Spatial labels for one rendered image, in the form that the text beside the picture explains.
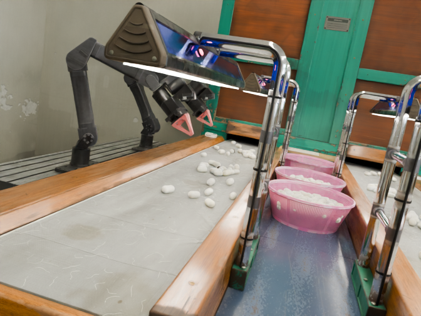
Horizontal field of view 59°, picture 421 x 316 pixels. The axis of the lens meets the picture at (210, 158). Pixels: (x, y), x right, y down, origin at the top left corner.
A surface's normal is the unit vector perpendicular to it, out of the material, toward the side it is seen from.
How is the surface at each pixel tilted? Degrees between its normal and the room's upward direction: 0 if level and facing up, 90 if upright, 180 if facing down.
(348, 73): 90
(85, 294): 0
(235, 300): 0
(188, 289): 0
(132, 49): 90
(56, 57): 90
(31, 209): 45
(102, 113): 90
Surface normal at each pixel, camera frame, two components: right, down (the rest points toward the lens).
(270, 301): 0.17, -0.97
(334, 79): -0.25, 0.14
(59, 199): 0.79, -0.54
